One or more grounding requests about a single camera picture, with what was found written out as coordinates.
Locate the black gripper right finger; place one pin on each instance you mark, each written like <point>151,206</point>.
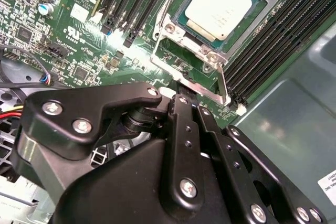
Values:
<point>223,150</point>

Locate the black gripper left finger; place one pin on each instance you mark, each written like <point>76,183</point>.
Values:
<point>78,108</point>

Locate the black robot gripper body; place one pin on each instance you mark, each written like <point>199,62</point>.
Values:
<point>118,190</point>

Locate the metal socket cover frame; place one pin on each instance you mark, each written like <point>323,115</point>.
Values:
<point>222,95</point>

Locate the silver topped CPU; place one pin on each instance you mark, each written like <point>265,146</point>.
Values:
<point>218,3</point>

